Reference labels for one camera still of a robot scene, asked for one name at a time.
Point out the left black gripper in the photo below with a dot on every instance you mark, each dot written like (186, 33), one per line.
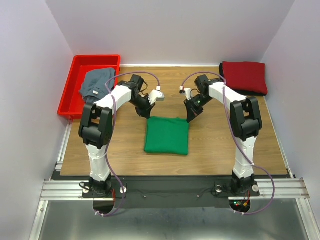
(145, 112)

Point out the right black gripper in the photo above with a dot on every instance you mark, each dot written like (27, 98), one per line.
(191, 114)

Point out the green t shirt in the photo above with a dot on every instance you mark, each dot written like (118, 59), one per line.
(167, 136)

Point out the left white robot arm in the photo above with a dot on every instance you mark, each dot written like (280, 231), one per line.
(97, 126)

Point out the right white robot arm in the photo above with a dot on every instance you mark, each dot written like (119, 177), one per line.
(243, 118)

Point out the grey t shirt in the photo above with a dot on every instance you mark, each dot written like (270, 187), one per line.
(93, 88)

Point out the red plastic bin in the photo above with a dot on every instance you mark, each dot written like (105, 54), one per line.
(72, 103)

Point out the folded red t shirt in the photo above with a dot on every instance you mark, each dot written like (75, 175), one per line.
(246, 77)

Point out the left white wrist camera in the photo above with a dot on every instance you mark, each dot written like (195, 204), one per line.
(156, 95)

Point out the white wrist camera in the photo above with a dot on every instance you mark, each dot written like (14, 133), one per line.
(156, 95)
(187, 92)

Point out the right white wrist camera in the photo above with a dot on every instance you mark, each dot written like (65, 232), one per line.
(187, 92)

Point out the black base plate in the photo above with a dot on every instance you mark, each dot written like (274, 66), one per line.
(161, 192)

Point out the aluminium rail frame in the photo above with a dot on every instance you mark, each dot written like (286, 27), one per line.
(281, 211)

